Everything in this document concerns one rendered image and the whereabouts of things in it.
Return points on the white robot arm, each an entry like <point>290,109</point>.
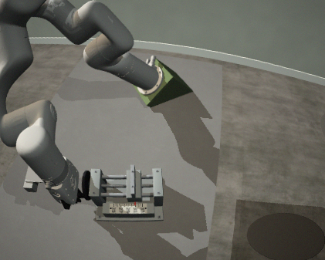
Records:
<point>36,144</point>

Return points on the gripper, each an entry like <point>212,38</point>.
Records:
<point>66,191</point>

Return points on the grey clamp slide with handwheel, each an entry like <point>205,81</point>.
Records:
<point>95,185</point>

